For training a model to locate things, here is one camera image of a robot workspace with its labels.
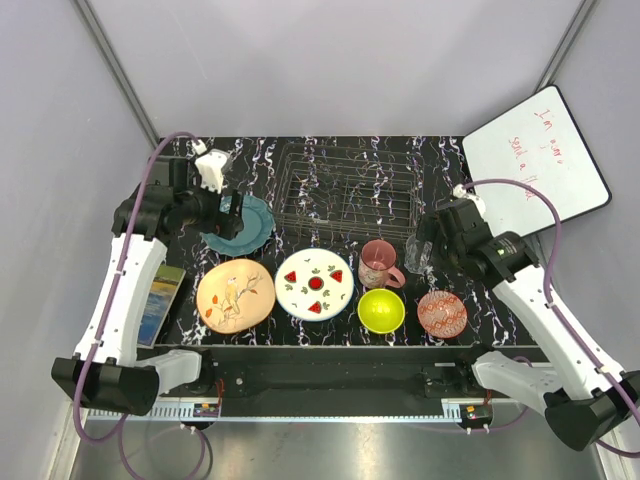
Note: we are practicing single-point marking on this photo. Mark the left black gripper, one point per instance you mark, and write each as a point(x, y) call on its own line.
point(219, 222)

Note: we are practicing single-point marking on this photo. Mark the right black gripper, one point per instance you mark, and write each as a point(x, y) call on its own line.
point(429, 229)

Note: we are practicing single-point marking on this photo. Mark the teal scalloped plate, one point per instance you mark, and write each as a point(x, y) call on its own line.
point(259, 224)

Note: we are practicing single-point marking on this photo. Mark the red patterned bowl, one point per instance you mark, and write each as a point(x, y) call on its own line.
point(442, 314)

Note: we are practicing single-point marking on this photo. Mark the white watermelon plate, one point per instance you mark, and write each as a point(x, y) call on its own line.
point(314, 285)

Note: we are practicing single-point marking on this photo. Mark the yellow-green bowl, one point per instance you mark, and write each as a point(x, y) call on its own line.
point(381, 311)

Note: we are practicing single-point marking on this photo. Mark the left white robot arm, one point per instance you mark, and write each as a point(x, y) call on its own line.
point(104, 371)

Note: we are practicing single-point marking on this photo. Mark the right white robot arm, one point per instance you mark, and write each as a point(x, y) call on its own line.
point(585, 394)

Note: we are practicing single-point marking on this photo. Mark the clear glass cup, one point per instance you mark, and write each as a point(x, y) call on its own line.
point(417, 255)

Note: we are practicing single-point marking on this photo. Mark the peach bird plate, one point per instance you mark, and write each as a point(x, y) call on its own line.
point(235, 295)

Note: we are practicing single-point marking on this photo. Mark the pink mug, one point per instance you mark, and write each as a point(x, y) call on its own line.
point(377, 266)

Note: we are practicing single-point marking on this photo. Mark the landscape cover book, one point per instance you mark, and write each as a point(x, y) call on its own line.
point(164, 289)

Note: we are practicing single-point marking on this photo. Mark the white whiteboard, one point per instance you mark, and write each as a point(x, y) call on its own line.
point(536, 142)

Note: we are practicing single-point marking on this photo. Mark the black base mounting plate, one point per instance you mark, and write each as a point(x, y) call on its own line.
point(250, 371)

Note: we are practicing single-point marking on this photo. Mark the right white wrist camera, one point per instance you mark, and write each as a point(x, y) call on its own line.
point(460, 192)

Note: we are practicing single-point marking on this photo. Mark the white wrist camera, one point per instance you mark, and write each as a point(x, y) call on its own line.
point(460, 192)
point(211, 166)

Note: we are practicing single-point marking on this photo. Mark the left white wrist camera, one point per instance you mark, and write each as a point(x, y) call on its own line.
point(211, 166)

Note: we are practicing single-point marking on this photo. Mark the wire dish rack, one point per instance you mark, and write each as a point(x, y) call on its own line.
point(358, 192)

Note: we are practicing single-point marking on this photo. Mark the aluminium slotted rail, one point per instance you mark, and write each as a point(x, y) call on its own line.
point(300, 408)

